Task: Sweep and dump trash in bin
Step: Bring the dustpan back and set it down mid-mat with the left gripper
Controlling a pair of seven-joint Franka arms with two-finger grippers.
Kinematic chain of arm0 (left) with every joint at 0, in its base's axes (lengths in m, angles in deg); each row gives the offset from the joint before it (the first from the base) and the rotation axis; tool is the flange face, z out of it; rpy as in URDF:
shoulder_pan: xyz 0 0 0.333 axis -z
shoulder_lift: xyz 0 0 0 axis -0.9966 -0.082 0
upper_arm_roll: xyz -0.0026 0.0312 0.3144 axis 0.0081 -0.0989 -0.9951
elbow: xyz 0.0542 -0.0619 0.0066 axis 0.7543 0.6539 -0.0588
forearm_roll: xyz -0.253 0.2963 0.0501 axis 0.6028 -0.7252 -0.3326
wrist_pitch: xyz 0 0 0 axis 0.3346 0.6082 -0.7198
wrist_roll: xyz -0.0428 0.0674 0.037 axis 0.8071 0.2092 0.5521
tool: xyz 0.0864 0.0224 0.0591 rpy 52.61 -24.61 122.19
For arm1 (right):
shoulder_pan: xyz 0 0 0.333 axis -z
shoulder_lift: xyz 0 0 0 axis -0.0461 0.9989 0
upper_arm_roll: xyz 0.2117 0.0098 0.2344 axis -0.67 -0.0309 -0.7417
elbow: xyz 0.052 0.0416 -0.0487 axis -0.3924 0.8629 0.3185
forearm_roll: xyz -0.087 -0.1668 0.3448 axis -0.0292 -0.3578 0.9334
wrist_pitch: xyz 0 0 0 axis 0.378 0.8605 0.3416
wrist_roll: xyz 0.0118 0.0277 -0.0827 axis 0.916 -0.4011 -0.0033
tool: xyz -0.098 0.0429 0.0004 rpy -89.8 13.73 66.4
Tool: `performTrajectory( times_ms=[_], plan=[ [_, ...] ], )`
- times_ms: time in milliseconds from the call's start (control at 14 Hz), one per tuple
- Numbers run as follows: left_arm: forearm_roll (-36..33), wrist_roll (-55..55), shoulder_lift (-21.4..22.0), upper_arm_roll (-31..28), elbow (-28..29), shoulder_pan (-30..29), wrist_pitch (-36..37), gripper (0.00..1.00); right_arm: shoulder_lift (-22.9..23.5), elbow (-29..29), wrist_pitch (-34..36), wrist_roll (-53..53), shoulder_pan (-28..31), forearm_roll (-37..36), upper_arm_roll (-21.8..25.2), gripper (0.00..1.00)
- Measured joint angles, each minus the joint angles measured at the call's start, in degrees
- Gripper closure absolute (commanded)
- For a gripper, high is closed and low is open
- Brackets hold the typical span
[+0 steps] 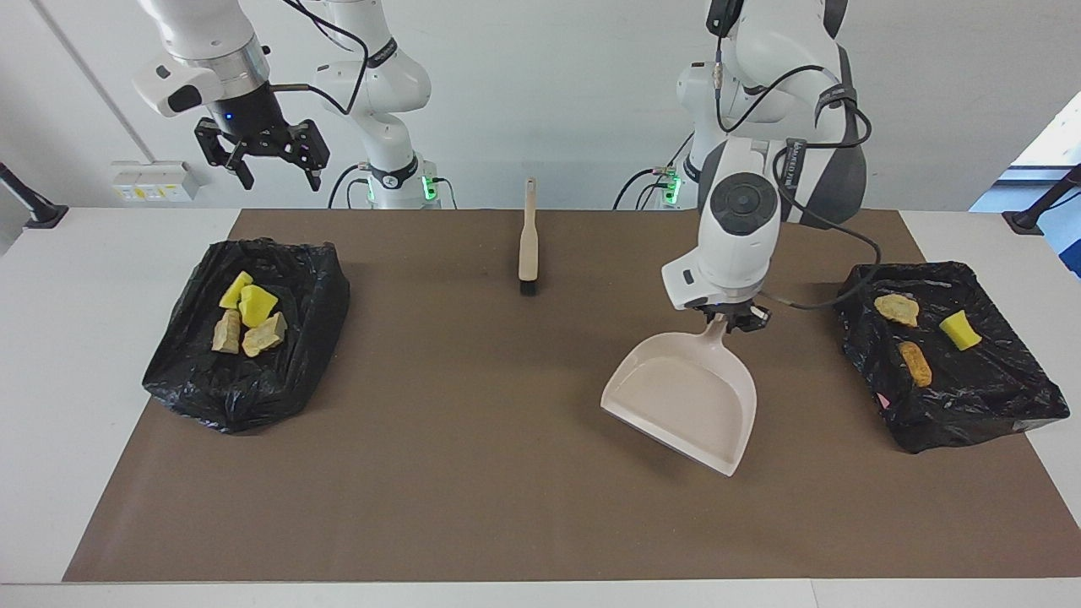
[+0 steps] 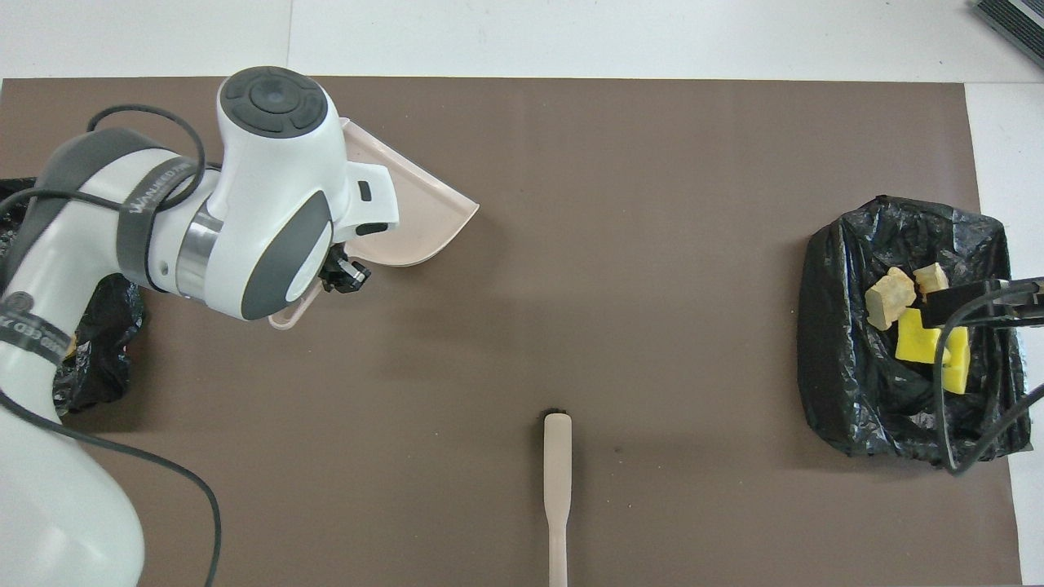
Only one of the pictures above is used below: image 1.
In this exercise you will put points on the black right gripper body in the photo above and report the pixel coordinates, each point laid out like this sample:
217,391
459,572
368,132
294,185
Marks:
253,127

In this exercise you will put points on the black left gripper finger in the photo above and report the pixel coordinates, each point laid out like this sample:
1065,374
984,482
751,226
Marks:
709,316
757,319

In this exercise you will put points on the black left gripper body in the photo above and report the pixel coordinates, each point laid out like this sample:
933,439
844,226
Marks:
733,311

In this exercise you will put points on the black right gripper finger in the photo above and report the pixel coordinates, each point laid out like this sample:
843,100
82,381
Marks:
228,160
314,152

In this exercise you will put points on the beige plastic dustpan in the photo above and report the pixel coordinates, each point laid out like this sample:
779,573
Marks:
684,397

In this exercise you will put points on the yellow sponge piece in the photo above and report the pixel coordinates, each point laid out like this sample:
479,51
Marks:
236,290
960,330
258,305

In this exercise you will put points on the striped croissant piece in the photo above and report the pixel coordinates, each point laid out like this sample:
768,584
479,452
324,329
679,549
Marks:
897,310
263,335
226,331

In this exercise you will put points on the brown oval bread roll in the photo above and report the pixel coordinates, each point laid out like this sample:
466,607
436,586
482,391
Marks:
915,364

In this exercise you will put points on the beige hand brush black bristles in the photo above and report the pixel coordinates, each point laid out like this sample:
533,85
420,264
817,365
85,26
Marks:
528,245

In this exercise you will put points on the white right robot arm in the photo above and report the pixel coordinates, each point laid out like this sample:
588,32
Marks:
203,34

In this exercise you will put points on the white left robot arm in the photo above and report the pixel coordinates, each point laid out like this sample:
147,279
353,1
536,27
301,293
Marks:
735,245

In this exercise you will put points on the black bag-lined bin pink patch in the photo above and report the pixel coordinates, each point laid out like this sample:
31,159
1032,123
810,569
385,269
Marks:
971,405

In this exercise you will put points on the black clamp stand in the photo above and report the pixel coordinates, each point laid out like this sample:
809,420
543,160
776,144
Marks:
42,215
1026,221

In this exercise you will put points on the brown table mat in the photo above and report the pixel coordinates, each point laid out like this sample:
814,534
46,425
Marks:
422,507

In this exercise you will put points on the white wall outlet box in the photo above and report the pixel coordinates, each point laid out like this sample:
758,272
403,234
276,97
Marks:
156,181

